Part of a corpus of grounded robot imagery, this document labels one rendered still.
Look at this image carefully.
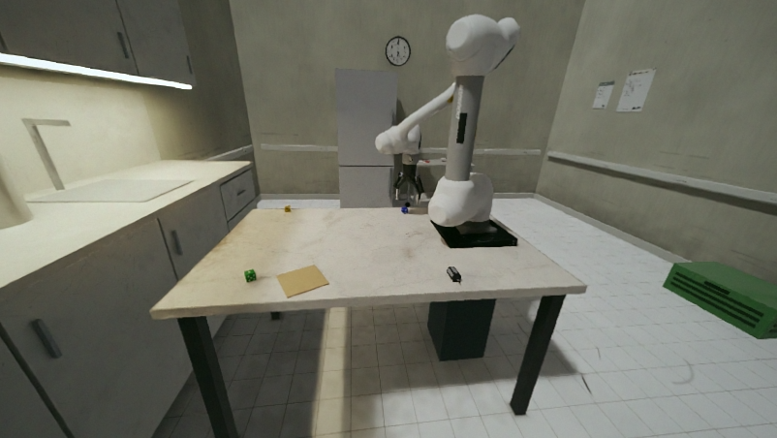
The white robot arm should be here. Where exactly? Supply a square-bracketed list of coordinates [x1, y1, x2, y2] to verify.
[375, 15, 521, 235]

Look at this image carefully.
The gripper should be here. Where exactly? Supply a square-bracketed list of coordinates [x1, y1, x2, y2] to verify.
[393, 164, 424, 204]

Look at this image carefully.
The green die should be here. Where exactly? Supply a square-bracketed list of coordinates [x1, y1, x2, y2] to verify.
[244, 269, 257, 283]

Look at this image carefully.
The tan flat mat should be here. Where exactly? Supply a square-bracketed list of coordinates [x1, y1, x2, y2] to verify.
[276, 265, 329, 298]

